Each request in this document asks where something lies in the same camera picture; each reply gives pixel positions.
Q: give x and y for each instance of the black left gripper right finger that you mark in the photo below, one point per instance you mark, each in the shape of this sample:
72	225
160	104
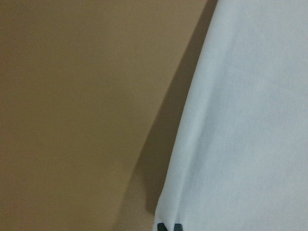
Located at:
178	227

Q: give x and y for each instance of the light blue t-shirt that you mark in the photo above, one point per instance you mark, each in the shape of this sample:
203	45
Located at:
240	158

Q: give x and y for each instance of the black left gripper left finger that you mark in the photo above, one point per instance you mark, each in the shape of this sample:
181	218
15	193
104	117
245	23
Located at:
161	227

